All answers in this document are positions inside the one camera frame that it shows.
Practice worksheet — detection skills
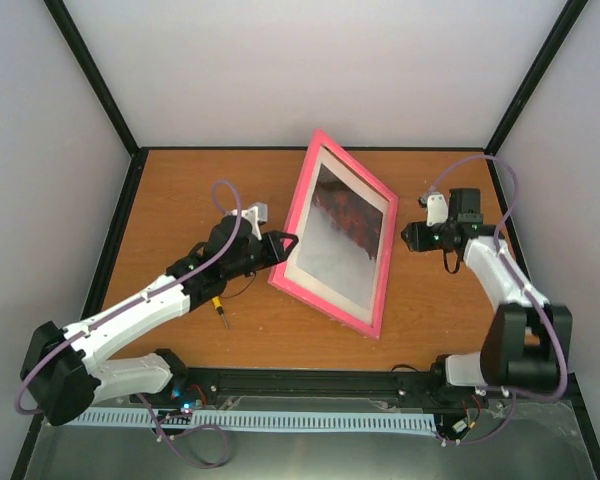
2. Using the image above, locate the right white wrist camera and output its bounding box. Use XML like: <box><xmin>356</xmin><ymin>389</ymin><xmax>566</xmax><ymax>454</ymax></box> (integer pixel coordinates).
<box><xmin>418</xmin><ymin>187</ymin><xmax>449</xmax><ymax>227</ymax></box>

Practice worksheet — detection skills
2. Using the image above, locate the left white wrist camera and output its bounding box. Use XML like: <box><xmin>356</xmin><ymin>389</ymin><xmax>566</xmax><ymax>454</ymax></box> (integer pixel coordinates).
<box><xmin>230</xmin><ymin>202</ymin><xmax>268</xmax><ymax>240</ymax></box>

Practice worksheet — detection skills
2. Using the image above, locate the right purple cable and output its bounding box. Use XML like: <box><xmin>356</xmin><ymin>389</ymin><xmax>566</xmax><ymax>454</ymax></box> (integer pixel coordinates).
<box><xmin>427</xmin><ymin>153</ymin><xmax>571</xmax><ymax>449</ymax></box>

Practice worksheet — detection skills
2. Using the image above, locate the right black corner post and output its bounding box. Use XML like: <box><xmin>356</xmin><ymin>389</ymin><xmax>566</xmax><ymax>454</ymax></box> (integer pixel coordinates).
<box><xmin>484</xmin><ymin>0</ymin><xmax>589</xmax><ymax>156</ymax></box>

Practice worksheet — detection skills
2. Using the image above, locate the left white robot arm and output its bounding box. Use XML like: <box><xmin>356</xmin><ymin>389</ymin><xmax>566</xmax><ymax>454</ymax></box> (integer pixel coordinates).
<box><xmin>20</xmin><ymin>206</ymin><xmax>299</xmax><ymax>426</ymax></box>

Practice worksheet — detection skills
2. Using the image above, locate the black corner post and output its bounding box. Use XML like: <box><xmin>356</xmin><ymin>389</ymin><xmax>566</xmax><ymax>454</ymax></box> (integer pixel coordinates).
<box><xmin>484</xmin><ymin>0</ymin><xmax>589</xmax><ymax>156</ymax></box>
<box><xmin>43</xmin><ymin>0</ymin><xmax>140</xmax><ymax>158</ymax></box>

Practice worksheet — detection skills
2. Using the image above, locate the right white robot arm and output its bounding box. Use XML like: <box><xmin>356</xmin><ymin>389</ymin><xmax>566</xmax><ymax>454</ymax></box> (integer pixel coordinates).
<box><xmin>401</xmin><ymin>188</ymin><xmax>572</xmax><ymax>402</ymax></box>

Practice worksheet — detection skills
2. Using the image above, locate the left black corner post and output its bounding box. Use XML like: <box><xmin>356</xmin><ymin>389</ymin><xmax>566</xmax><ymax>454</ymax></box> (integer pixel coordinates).
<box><xmin>43</xmin><ymin>0</ymin><xmax>140</xmax><ymax>158</ymax></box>

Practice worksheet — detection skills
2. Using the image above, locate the light blue cable duct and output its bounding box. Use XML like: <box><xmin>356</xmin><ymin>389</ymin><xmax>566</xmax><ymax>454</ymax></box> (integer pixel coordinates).
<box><xmin>69</xmin><ymin>407</ymin><xmax>436</xmax><ymax>436</ymax></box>

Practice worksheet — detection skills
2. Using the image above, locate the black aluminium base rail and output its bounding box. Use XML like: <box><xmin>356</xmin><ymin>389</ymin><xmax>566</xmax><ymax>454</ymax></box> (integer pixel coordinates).
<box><xmin>149</xmin><ymin>367</ymin><xmax>581</xmax><ymax>414</ymax></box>

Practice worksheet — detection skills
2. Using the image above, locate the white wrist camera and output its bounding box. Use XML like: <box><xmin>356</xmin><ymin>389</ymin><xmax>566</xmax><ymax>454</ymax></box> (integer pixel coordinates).
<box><xmin>230</xmin><ymin>202</ymin><xmax>268</xmax><ymax>240</ymax></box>
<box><xmin>418</xmin><ymin>187</ymin><xmax>449</xmax><ymax>227</ymax></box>

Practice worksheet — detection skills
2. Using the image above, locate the yellow handled screwdriver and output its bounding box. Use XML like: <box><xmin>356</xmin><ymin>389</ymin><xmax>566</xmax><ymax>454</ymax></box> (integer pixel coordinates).
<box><xmin>212</xmin><ymin>296</ymin><xmax>230</xmax><ymax>330</ymax></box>

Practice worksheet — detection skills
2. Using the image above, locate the pink picture frame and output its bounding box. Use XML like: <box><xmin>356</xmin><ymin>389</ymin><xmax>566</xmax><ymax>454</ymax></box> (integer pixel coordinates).
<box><xmin>269</xmin><ymin>130</ymin><xmax>399</xmax><ymax>338</ymax></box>

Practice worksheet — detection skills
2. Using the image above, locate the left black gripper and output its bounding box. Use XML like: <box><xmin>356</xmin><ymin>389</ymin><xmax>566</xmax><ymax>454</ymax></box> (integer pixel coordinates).
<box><xmin>224</xmin><ymin>229</ymin><xmax>298</xmax><ymax>280</ymax></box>

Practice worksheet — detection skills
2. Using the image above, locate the dark red photo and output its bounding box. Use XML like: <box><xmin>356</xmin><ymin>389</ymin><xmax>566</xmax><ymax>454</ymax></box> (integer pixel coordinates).
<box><xmin>289</xmin><ymin>165</ymin><xmax>383</xmax><ymax>322</ymax></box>

